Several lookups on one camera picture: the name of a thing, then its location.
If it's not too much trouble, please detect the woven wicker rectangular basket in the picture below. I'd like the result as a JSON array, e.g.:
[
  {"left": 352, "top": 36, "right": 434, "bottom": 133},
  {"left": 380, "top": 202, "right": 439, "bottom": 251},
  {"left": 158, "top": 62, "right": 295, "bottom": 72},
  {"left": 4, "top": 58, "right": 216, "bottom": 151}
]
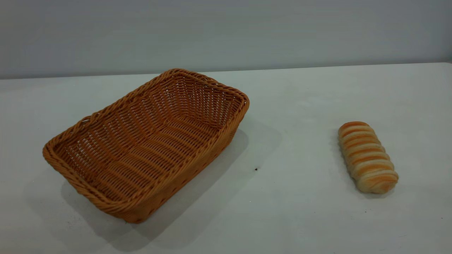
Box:
[{"left": 42, "top": 68, "right": 250, "bottom": 224}]

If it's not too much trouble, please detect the striped bread roll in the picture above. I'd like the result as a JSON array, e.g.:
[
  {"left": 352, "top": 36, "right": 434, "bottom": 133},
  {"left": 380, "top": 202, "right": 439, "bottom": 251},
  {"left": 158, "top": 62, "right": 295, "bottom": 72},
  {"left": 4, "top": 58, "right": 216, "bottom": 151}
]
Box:
[{"left": 338, "top": 121, "right": 399, "bottom": 194}]

